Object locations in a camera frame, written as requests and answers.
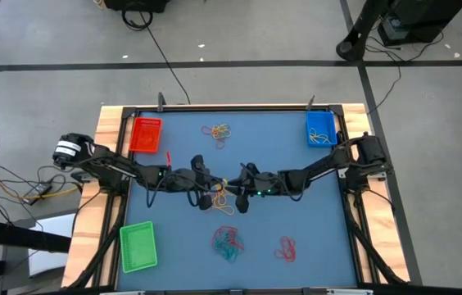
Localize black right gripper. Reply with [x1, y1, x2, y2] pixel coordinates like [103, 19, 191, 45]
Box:
[227, 162, 283, 214]

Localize black cable sleeve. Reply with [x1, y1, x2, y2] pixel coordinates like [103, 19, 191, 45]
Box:
[343, 192, 408, 286]
[65, 192, 129, 290]

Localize black equipment case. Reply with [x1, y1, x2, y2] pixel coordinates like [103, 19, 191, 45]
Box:
[103, 0, 171, 13]

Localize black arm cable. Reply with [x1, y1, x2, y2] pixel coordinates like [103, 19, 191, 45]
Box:
[279, 179, 310, 202]
[145, 174, 199, 208]

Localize black floor cable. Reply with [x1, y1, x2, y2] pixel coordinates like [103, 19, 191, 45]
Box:
[121, 8, 193, 106]

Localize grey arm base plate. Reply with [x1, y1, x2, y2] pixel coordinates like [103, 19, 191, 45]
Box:
[336, 166, 388, 182]
[73, 170, 95, 184]

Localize blue plastic basket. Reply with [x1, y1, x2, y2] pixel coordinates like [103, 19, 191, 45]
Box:
[305, 110, 338, 148]

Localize red plastic basket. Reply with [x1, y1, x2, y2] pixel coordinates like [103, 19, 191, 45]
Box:
[128, 116, 164, 155]

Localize black stand leg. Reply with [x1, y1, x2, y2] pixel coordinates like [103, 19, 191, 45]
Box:
[0, 219, 72, 254]

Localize black aluminium table frame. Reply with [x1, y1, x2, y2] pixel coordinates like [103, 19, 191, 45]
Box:
[107, 104, 369, 293]

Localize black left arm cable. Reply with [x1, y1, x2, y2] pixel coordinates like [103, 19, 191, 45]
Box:
[145, 174, 199, 208]

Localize green plastic basket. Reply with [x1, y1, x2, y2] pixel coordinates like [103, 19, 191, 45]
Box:
[119, 220, 159, 275]

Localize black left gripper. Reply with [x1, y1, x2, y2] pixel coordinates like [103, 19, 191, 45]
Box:
[171, 154, 227, 211]

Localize black power adapter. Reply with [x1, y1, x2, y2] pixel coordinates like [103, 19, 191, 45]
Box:
[21, 183, 54, 206]

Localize black equipment cart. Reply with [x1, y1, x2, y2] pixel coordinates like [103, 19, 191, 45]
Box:
[377, 0, 462, 47]

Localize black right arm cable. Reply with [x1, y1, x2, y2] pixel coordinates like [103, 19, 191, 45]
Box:
[279, 179, 310, 202]

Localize light grey box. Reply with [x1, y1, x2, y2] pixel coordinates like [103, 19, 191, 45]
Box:
[28, 212, 77, 279]

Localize thin black cable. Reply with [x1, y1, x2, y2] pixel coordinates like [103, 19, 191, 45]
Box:
[0, 163, 87, 230]
[364, 30, 445, 110]

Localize yellow cable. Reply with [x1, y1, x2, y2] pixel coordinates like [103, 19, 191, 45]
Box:
[0, 176, 83, 202]

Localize black stand pole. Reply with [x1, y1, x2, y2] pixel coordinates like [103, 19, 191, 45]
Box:
[335, 0, 394, 62]

